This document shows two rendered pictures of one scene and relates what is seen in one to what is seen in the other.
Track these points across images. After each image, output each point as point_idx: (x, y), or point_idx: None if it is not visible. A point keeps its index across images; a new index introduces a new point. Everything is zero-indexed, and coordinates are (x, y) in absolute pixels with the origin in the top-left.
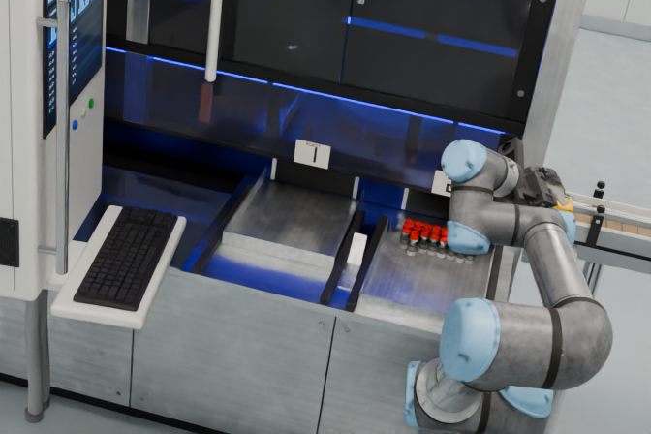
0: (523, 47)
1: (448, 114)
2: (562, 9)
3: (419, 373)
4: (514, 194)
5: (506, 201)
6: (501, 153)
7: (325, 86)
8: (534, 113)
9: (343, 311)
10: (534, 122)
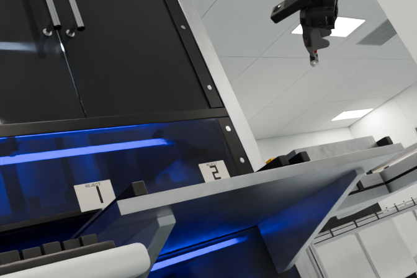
0: (192, 58)
1: (179, 116)
2: (196, 31)
3: None
4: None
5: None
6: (278, 10)
7: (77, 123)
8: (224, 98)
9: (304, 163)
10: (228, 103)
